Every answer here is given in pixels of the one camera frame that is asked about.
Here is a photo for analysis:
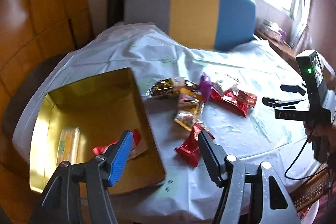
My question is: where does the gold gift box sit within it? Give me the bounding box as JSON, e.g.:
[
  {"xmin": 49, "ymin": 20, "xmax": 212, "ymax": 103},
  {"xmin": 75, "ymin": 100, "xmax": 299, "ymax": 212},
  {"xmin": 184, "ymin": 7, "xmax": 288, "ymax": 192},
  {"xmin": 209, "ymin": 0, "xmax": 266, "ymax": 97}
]
[{"xmin": 28, "ymin": 67, "xmax": 167, "ymax": 194}]

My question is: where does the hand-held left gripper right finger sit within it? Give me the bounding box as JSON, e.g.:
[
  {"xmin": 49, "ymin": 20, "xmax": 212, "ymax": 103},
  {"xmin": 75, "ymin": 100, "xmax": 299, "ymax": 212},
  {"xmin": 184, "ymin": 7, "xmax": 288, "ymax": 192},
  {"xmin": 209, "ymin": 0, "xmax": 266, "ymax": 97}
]
[{"xmin": 198, "ymin": 131, "xmax": 302, "ymax": 224}]

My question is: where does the black cable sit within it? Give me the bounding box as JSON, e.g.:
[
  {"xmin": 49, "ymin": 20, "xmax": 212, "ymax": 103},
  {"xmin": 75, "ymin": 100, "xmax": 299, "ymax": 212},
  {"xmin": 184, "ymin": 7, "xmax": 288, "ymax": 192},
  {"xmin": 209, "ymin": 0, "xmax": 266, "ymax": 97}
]
[{"xmin": 284, "ymin": 135, "xmax": 330, "ymax": 180}]

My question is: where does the dark brown gold snack packet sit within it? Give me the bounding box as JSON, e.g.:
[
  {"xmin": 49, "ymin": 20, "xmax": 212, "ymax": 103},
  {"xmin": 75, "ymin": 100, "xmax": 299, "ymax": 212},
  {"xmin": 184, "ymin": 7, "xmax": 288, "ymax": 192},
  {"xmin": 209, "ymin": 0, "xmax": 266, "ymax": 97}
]
[{"xmin": 146, "ymin": 78, "xmax": 181, "ymax": 100}]

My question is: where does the rattan chair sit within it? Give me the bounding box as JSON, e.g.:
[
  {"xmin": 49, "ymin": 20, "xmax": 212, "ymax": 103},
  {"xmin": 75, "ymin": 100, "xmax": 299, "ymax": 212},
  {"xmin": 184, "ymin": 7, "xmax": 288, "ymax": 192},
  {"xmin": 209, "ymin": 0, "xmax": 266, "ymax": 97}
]
[{"xmin": 290, "ymin": 166, "xmax": 336, "ymax": 214}]

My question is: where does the purple snack packet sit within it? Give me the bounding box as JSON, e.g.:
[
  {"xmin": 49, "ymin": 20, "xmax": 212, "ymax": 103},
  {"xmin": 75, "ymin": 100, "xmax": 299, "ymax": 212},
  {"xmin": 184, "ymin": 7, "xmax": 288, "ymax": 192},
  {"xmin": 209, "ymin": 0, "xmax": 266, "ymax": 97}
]
[{"xmin": 199, "ymin": 72, "xmax": 213, "ymax": 102}]

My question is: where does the wooden cabinet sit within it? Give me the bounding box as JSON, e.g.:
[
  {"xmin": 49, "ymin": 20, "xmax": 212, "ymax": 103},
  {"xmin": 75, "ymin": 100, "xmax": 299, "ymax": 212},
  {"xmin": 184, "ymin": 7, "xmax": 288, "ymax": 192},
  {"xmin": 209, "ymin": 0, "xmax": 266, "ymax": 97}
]
[{"xmin": 0, "ymin": 0, "xmax": 95, "ymax": 119}]

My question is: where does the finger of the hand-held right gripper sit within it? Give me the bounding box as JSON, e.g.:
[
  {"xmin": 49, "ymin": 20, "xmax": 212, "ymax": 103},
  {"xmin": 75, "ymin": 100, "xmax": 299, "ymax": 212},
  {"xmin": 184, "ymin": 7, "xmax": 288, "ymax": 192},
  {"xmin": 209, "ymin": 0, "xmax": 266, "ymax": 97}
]
[
  {"xmin": 262, "ymin": 97, "xmax": 310, "ymax": 109},
  {"xmin": 280, "ymin": 84, "xmax": 306, "ymax": 95}
]

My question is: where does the small patterned box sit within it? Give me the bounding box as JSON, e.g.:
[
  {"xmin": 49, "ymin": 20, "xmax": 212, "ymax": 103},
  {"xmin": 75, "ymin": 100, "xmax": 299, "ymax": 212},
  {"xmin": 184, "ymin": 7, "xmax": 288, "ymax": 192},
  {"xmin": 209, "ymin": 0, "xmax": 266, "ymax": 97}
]
[{"xmin": 262, "ymin": 19, "xmax": 287, "ymax": 41}]

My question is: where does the person's right hand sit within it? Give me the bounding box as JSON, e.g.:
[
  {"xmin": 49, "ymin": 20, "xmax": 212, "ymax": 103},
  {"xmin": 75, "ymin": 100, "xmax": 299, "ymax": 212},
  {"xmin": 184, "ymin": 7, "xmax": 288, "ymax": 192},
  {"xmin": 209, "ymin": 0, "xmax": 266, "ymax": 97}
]
[{"xmin": 303, "ymin": 120, "xmax": 336, "ymax": 153}]

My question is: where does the white printed tablecloth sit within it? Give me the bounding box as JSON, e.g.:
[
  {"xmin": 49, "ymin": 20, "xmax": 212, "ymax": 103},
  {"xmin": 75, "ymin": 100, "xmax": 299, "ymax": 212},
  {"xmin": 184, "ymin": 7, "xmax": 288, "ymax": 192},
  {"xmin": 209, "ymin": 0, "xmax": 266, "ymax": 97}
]
[{"xmin": 13, "ymin": 22, "xmax": 328, "ymax": 216}]

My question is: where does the yellow snack packet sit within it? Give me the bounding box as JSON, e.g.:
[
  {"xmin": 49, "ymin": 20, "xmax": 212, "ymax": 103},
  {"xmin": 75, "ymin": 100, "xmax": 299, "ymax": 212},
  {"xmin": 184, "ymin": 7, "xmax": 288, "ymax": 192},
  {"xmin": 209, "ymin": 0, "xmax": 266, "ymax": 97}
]
[{"xmin": 58, "ymin": 127, "xmax": 80, "ymax": 164}]

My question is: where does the orange clear snack packet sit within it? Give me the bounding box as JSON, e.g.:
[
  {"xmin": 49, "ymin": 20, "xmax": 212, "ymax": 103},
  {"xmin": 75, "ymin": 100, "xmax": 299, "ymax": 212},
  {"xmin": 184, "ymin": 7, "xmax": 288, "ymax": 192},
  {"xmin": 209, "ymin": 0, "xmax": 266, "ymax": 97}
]
[
  {"xmin": 174, "ymin": 111, "xmax": 204, "ymax": 132},
  {"xmin": 178, "ymin": 89, "xmax": 205, "ymax": 115}
]

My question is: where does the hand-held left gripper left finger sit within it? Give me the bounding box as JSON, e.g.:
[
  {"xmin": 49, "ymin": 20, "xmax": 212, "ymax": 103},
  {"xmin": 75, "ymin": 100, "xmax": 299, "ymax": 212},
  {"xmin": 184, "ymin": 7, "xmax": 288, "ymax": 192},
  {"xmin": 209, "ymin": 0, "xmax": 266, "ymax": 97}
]
[{"xmin": 29, "ymin": 130, "xmax": 135, "ymax": 224}]

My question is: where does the grey yellow blue chair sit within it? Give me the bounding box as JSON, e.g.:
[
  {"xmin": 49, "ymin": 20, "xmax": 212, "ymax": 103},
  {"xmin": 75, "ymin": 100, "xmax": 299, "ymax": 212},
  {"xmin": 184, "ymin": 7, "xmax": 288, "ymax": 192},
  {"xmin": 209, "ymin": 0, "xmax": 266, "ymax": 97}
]
[{"xmin": 124, "ymin": 0, "xmax": 256, "ymax": 51}]

